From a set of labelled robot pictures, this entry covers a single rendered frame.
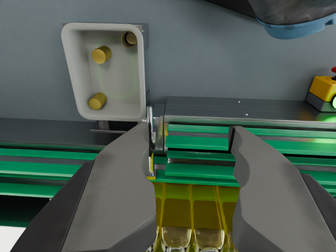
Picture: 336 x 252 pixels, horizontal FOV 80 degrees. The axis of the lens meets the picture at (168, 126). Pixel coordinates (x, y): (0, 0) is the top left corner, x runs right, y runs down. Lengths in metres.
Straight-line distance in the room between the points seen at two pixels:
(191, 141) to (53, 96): 0.45
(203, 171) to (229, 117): 0.13
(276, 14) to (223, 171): 0.30
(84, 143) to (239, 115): 0.39
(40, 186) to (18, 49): 0.36
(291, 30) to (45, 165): 0.55
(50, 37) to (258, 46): 0.52
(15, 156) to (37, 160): 0.07
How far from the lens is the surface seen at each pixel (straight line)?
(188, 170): 0.45
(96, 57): 0.52
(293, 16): 0.34
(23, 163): 0.60
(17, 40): 0.69
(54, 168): 0.54
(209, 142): 0.41
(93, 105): 0.57
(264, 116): 0.51
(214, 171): 0.46
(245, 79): 0.59
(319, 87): 0.62
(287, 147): 0.45
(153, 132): 0.38
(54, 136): 0.63
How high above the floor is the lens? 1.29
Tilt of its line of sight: 60 degrees down
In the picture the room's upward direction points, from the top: 173 degrees counter-clockwise
